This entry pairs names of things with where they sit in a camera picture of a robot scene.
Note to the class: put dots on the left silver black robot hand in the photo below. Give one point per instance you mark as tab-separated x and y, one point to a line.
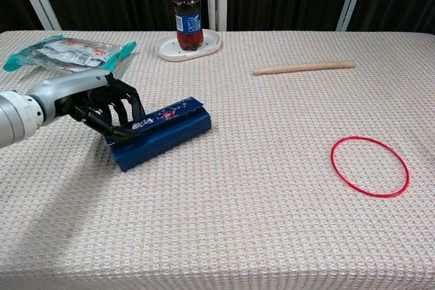
78	86

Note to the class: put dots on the blue glasses case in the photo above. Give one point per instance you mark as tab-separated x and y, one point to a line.
163	137

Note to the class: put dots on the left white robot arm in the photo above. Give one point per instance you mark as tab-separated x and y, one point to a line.
17	117

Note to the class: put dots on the teal snack bag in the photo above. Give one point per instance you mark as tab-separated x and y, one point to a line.
68	52

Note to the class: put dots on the white oval tray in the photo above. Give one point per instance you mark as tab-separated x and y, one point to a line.
166	49

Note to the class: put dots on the cola bottle with blue cap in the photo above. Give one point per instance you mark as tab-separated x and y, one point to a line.
188	25

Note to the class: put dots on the beige woven tablecloth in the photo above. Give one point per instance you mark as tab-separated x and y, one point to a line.
238	201

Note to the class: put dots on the wooden stick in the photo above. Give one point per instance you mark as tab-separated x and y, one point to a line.
306	67

